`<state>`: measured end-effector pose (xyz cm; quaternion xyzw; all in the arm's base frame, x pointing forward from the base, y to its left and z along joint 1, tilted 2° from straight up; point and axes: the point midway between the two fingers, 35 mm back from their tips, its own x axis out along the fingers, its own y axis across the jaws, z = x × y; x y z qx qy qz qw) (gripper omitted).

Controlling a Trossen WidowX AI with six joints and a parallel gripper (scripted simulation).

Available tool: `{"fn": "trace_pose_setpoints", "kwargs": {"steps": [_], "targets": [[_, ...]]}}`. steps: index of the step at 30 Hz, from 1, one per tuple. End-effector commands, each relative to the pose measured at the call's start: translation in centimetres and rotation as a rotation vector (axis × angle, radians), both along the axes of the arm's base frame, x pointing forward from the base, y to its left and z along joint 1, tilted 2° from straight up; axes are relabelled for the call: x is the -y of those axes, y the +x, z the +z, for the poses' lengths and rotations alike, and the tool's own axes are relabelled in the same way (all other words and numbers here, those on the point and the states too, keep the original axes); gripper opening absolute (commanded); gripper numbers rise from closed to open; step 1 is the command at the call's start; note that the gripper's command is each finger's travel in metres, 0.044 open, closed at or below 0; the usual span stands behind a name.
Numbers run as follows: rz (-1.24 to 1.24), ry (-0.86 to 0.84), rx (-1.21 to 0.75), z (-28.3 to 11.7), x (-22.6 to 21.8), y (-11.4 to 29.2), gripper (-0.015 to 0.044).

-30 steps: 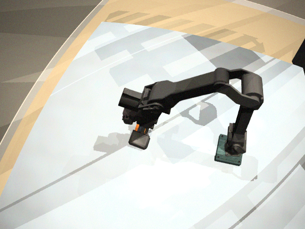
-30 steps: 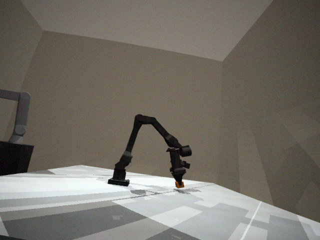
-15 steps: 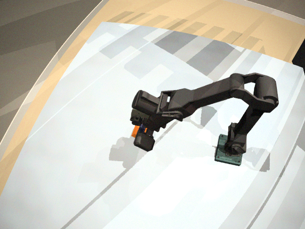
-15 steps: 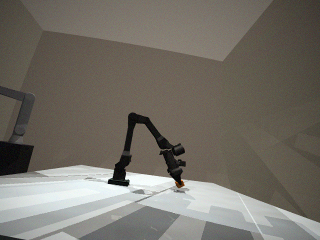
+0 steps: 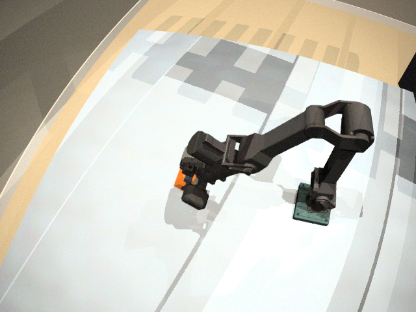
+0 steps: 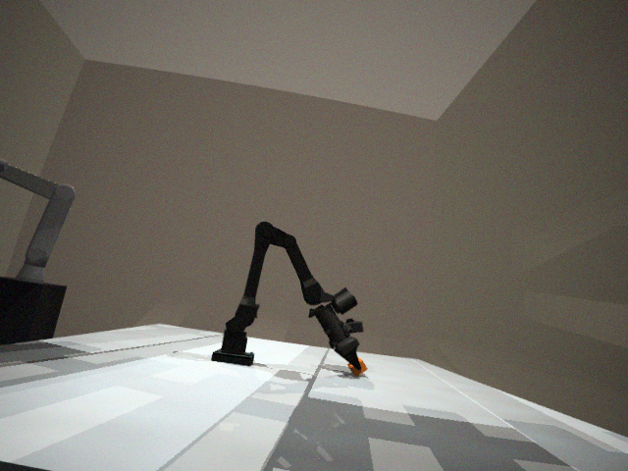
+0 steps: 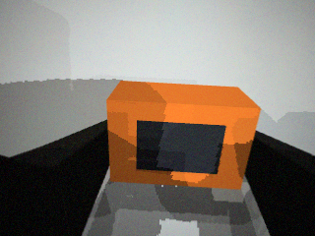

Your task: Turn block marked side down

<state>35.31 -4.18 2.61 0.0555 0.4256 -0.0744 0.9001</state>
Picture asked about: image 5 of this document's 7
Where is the orange block with dark square face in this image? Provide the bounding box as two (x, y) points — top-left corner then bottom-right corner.
(174, 169), (196, 190)

